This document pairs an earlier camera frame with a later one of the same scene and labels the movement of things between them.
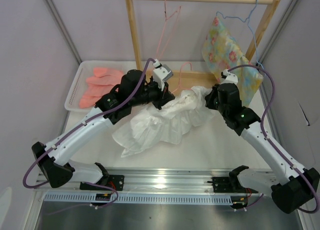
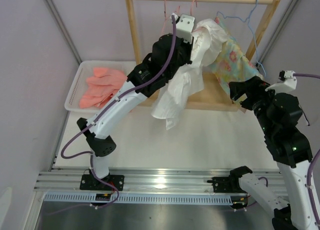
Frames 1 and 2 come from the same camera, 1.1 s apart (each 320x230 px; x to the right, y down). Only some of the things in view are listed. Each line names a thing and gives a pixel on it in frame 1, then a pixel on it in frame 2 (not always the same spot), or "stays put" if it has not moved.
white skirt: [146, 127] to [175, 94]
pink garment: [103, 80] stays put
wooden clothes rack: [187, 79] stays put
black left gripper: [163, 96] to [188, 48]
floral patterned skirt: [222, 51] stays put
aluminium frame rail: [149, 180] stays put
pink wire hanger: [179, 87] to [196, 4]
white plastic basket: [72, 103] stays put
